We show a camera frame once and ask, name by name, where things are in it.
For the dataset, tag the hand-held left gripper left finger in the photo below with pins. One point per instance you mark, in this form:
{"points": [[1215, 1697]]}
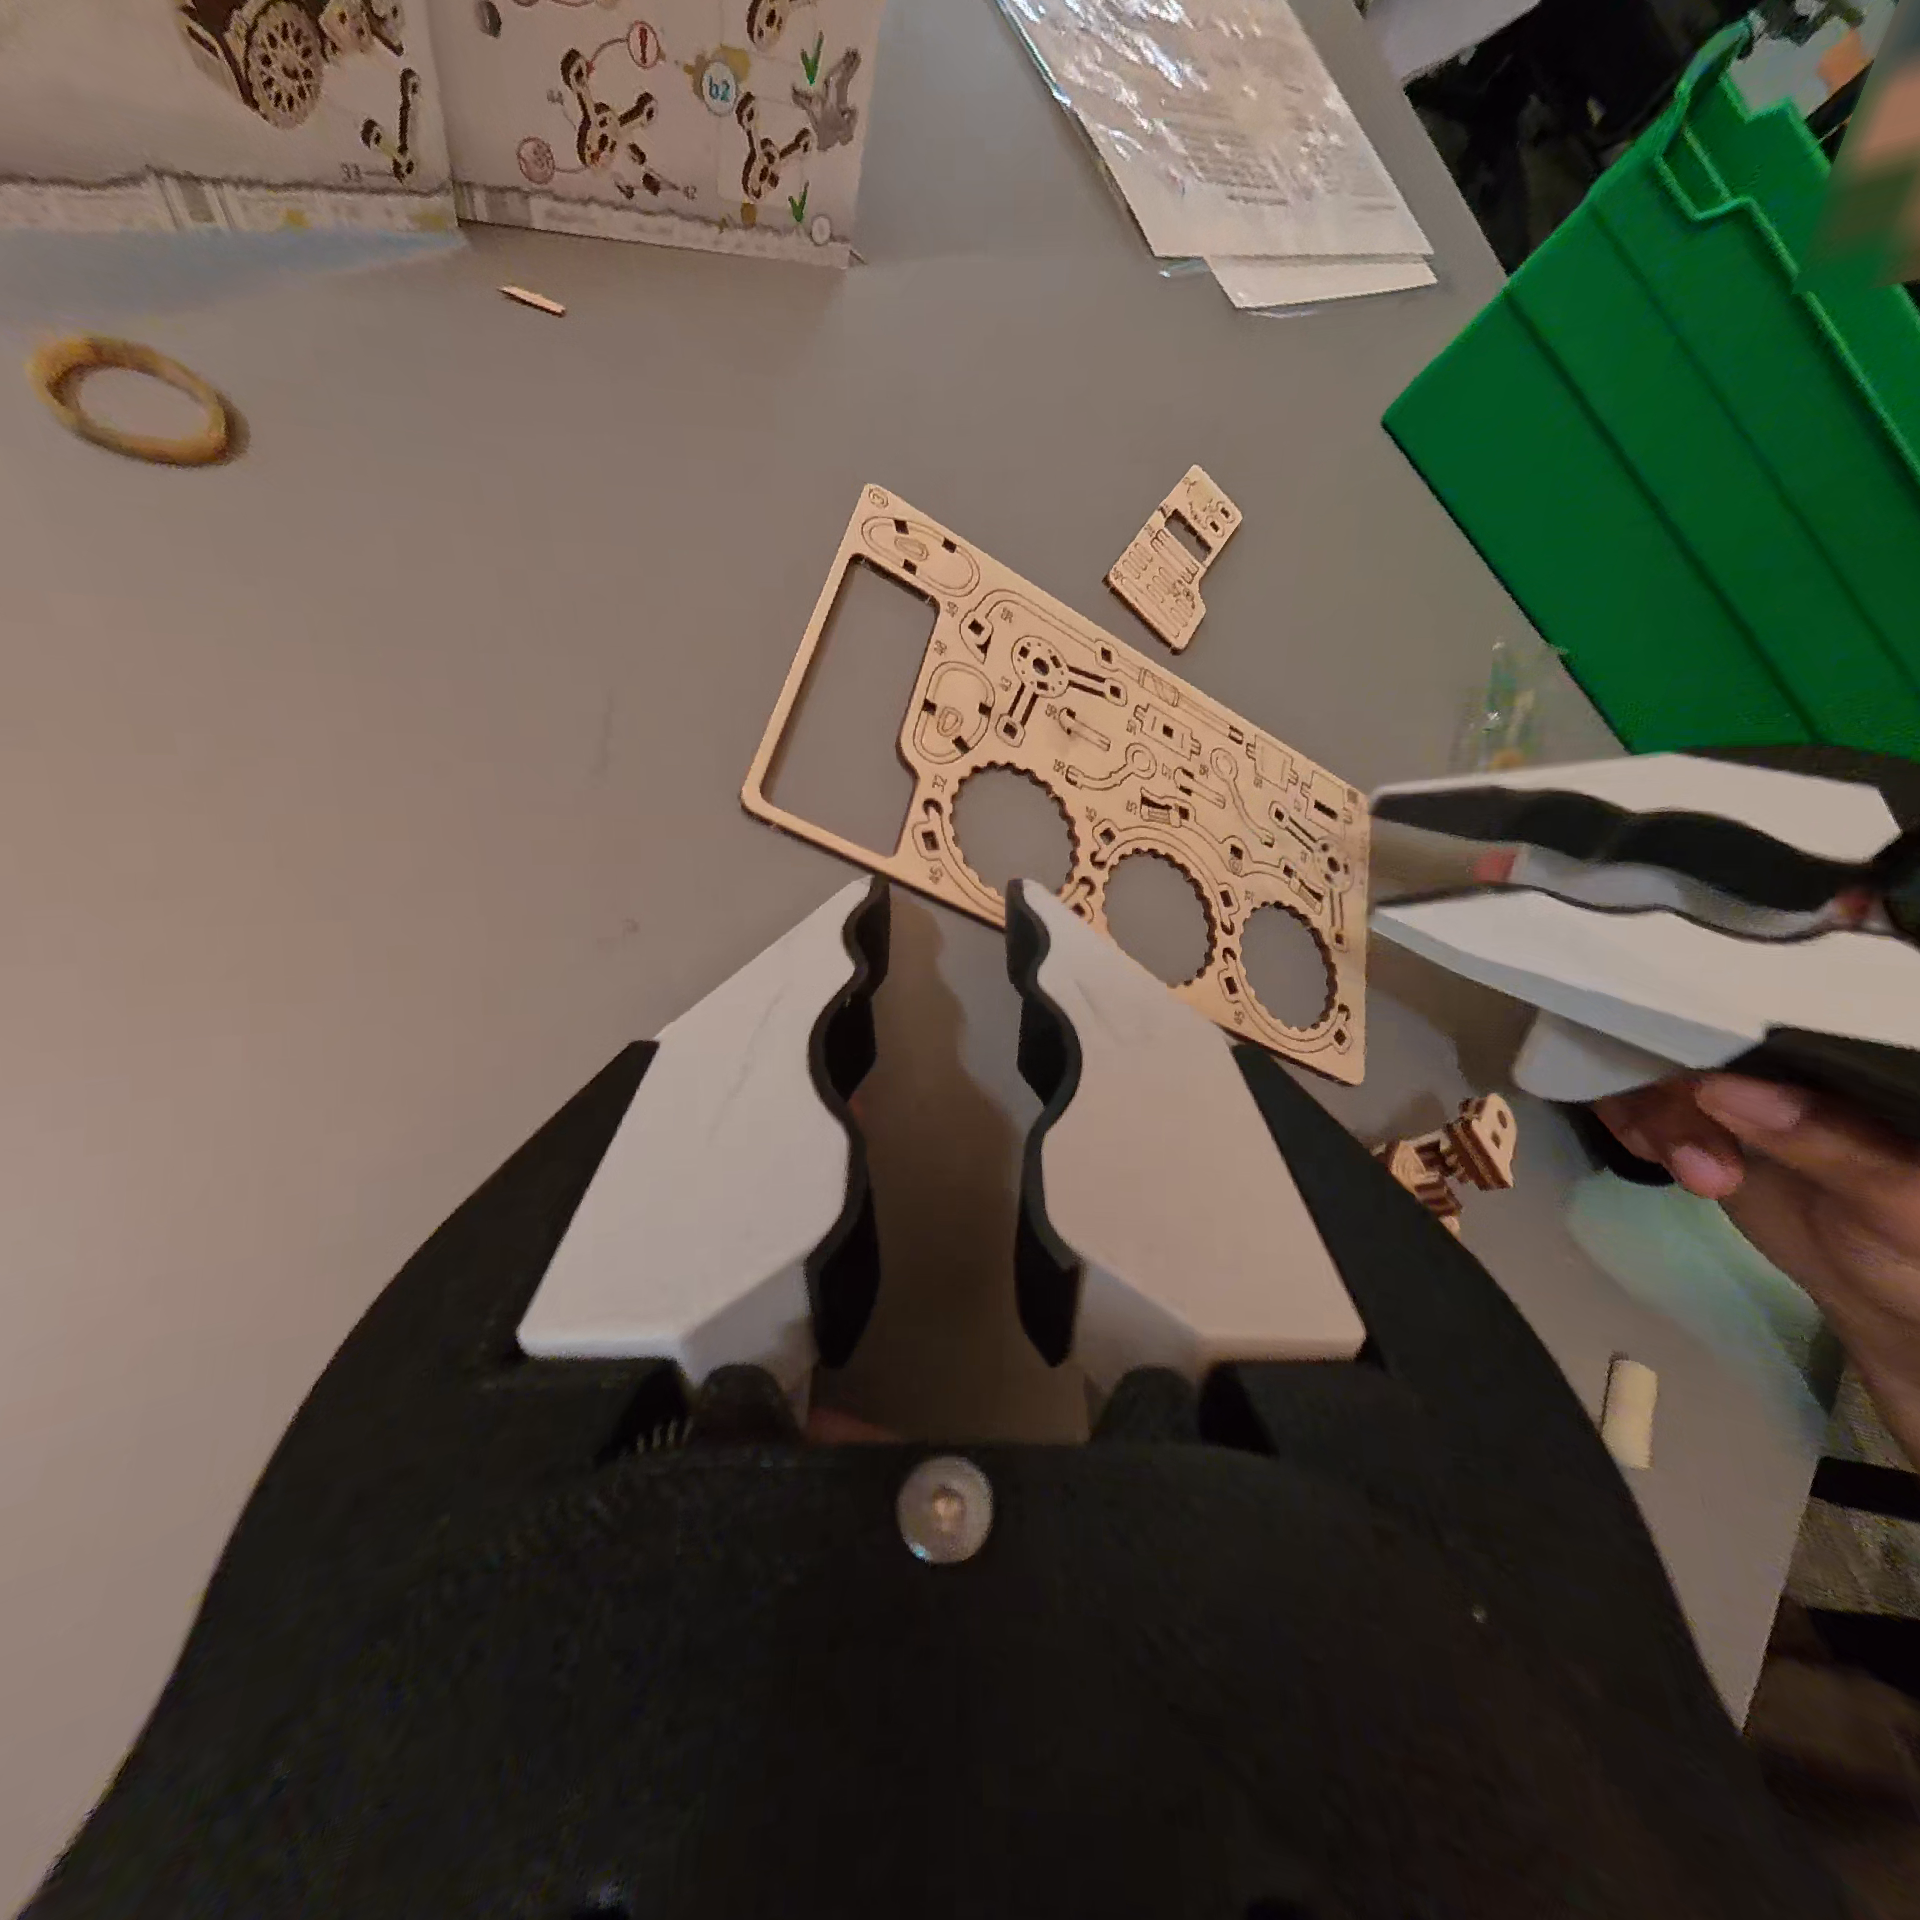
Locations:
{"points": [[705, 1172]]}

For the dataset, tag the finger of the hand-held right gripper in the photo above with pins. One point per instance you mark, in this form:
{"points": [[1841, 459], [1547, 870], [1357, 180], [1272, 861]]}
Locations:
{"points": [[1695, 789], [1655, 968]]}

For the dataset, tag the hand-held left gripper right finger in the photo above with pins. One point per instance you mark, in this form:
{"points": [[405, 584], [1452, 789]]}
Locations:
{"points": [[1188, 1183]]}

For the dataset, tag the laser-cut wooden puzzle sheet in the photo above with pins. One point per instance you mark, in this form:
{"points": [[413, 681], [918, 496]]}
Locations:
{"points": [[1050, 707]]}

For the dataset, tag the grey desk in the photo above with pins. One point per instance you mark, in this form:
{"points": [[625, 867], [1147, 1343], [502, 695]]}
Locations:
{"points": [[379, 675]]}

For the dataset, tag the person's right hand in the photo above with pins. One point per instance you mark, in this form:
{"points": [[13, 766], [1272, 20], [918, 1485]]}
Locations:
{"points": [[1825, 1204]]}

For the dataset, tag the clear plastic bag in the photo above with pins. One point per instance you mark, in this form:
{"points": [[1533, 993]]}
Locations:
{"points": [[1500, 710]]}

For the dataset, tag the small assembled wooden model part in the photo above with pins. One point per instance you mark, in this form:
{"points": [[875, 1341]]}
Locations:
{"points": [[1467, 1148]]}

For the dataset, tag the green plastic bin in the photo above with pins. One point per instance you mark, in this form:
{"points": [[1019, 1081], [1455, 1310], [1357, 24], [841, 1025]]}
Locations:
{"points": [[1685, 446]]}

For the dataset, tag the small white cylinder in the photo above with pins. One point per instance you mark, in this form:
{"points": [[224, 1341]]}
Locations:
{"points": [[1632, 1412]]}

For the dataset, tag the small cut wooden plate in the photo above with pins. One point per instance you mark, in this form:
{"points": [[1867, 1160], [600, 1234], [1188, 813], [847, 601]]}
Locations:
{"points": [[1163, 584]]}

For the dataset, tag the plastic sleeve with paper sheet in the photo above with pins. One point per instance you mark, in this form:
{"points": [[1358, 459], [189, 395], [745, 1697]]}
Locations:
{"points": [[1231, 132]]}

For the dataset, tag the small wooden splinter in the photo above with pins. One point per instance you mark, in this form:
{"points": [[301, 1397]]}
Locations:
{"points": [[537, 292]]}

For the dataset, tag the tan rubber band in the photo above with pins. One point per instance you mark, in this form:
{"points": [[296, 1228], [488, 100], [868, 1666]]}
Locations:
{"points": [[150, 446]]}

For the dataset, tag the open instruction booklet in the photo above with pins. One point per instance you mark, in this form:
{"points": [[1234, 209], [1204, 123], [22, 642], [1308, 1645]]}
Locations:
{"points": [[600, 90]]}

